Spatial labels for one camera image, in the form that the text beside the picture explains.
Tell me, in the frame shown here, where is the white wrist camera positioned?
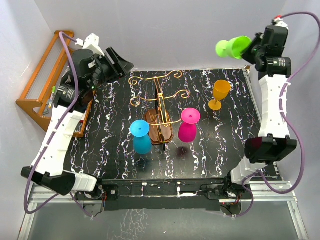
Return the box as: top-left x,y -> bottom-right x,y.
272,15 -> 289,30
75,33 -> 105,56

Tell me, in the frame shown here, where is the green wine glass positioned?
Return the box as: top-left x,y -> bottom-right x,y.
215,36 -> 252,60

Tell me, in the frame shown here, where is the orange wine glass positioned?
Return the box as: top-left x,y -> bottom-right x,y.
208,79 -> 231,111

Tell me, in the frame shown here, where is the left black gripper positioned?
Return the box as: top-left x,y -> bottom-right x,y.
87,47 -> 134,91

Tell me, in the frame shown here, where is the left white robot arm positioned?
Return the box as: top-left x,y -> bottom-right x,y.
21,47 -> 134,200

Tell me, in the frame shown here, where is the blue wine glass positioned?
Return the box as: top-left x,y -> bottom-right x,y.
130,120 -> 152,155

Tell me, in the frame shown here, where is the gold wire wine glass rack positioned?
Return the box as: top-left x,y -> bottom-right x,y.
128,70 -> 191,150

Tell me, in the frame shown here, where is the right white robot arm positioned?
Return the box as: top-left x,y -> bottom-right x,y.
222,23 -> 297,199

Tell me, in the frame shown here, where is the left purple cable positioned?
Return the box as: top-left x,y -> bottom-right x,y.
23,31 -> 101,220

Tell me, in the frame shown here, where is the green capped marker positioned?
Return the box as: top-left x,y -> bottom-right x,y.
51,86 -> 56,94

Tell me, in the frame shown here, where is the pink wine glass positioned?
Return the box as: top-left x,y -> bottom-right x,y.
178,107 -> 201,143

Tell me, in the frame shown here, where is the orange tipped marker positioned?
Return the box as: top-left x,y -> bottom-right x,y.
48,92 -> 54,109

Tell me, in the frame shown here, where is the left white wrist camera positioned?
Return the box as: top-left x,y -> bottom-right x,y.
75,33 -> 105,56

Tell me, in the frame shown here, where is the orange wooden rack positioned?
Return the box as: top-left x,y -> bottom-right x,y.
15,30 -> 92,138

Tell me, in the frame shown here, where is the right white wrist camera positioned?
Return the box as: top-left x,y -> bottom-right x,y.
272,15 -> 289,30

